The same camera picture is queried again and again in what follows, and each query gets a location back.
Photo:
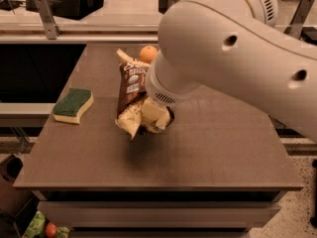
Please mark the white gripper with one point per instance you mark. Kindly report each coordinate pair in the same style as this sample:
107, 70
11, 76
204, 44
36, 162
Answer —
160, 94

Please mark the brown chip bag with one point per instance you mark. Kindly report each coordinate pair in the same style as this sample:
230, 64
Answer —
132, 95

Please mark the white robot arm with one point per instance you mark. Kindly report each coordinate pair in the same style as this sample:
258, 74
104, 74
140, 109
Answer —
232, 46

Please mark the green yellow sponge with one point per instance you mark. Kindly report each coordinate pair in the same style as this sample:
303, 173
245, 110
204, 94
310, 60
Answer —
73, 106

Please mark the orange fruit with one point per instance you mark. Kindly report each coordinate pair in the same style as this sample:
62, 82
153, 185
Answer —
148, 53

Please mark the grey table drawer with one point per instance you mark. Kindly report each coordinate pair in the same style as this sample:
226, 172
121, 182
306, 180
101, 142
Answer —
152, 214

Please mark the small green packet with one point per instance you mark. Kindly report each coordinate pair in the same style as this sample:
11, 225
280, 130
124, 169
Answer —
62, 232

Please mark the red tomato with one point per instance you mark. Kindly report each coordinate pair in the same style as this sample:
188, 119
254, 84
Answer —
51, 230

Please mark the left metal bracket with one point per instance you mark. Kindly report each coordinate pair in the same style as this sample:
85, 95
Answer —
51, 28

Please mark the right metal bracket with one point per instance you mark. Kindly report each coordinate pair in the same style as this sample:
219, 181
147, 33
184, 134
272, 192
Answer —
296, 28

